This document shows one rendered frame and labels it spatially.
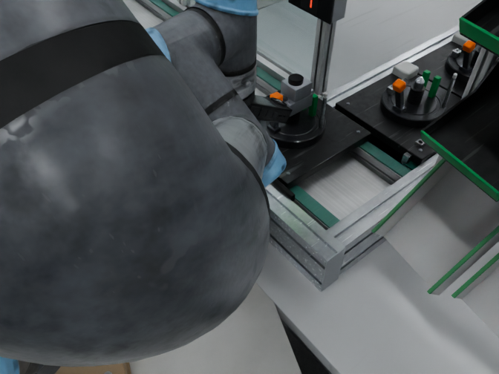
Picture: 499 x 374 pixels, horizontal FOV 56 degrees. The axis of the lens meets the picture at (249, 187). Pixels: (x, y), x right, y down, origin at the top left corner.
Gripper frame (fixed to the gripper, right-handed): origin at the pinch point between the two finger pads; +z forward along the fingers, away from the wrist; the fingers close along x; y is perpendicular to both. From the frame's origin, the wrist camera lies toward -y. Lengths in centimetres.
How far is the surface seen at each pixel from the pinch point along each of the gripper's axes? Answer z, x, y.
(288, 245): 12.3, 9.1, -3.4
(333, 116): 5.9, -7.6, -31.0
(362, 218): 7.6, 15.5, -15.5
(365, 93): 5.9, -8.8, -43.1
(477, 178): -17.8, 31.3, -12.0
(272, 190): 6.9, 0.4, -6.8
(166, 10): 8, -77, -31
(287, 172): 5.7, -0.6, -11.4
